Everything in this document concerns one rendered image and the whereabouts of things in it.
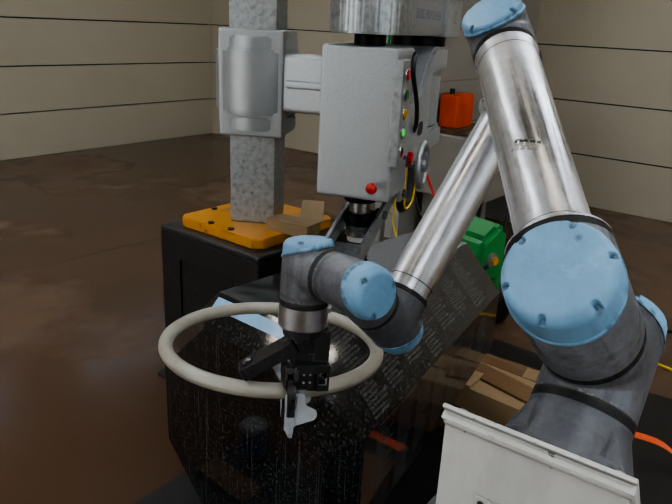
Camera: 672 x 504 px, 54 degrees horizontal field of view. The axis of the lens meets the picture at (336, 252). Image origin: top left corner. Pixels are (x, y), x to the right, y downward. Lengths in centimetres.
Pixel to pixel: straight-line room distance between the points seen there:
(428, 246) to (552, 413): 39
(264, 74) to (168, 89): 669
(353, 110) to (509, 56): 72
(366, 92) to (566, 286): 110
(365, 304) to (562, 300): 34
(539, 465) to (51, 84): 778
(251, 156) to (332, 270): 170
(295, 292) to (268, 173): 162
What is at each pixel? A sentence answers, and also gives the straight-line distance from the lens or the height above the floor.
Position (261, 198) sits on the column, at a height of 89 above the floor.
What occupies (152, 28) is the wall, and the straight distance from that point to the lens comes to 909.
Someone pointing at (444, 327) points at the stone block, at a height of 67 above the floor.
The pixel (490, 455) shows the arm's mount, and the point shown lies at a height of 106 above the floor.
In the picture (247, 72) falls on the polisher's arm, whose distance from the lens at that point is 261.
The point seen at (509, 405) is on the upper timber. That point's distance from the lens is 265.
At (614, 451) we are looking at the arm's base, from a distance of 99.
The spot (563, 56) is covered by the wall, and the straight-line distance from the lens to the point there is 691.
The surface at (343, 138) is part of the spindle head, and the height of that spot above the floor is 129.
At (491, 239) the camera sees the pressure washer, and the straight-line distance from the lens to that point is 367.
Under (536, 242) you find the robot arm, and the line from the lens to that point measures 88.
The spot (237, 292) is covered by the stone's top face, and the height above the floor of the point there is 82.
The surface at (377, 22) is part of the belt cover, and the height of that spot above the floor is 160.
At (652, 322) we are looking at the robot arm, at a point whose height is 121.
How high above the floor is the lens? 160
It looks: 19 degrees down
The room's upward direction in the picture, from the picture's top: 3 degrees clockwise
